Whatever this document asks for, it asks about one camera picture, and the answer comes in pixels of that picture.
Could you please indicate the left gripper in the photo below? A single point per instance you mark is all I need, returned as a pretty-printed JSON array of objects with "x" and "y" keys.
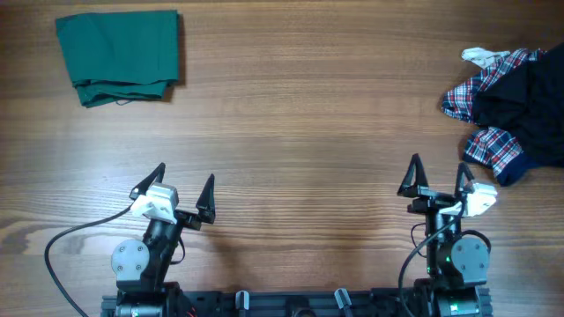
[{"x": 204, "y": 205}]

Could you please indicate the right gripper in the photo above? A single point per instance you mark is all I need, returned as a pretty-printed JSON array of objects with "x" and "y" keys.
[{"x": 436, "y": 195}]

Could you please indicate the black t-shirt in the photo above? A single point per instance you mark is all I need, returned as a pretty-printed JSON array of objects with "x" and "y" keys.
[{"x": 528, "y": 103}]

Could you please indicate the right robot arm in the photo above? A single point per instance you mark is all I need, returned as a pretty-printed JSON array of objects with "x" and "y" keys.
[{"x": 457, "y": 259}]

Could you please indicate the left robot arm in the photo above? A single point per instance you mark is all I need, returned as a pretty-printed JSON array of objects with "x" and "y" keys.
[{"x": 140, "y": 266}]

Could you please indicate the red plaid shirt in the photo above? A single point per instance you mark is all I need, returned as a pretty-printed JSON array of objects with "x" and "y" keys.
[{"x": 491, "y": 147}]

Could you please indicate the small white cloth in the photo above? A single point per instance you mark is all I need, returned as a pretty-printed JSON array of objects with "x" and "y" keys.
[{"x": 483, "y": 57}]

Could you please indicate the folded green cloth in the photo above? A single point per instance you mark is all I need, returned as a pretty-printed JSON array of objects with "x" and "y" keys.
[{"x": 120, "y": 56}]

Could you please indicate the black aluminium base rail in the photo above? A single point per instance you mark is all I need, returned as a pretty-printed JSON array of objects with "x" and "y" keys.
[{"x": 375, "y": 302}]

